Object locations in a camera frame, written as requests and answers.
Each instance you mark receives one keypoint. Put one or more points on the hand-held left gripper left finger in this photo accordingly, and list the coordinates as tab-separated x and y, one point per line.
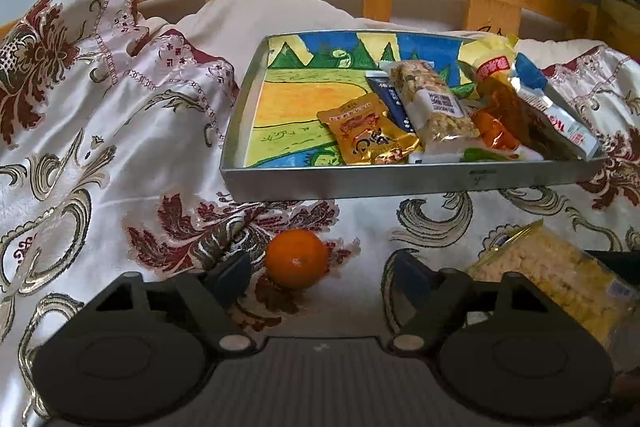
235	274

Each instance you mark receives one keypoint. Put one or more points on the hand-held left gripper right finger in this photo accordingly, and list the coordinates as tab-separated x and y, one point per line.
415	274

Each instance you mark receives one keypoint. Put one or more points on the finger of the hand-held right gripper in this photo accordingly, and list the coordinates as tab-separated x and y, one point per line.
620	259

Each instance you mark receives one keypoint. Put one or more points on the orange tangerine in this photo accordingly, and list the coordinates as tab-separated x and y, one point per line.
296	257

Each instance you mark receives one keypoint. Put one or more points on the clear rice cracker packet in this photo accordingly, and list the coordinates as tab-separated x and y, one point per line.
555	277

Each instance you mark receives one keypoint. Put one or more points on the red label white packet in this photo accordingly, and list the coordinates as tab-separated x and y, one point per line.
565	122

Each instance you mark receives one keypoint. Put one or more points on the gold snack packet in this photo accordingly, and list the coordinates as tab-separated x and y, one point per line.
365	132

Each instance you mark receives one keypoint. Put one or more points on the clear nut bar packet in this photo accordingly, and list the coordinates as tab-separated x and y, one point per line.
435	107

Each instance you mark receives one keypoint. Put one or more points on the navy blue stick packet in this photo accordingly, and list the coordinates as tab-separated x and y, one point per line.
390	104

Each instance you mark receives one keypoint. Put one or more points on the metal tray with painted lining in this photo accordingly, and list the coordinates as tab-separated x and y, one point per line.
300	107

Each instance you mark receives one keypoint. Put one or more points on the orange snack packet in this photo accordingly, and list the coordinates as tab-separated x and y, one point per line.
500	112

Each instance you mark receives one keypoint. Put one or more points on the floral satin blanket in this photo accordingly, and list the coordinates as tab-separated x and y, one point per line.
125	132

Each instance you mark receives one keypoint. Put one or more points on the white pillow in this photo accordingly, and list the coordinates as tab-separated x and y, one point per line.
265	17

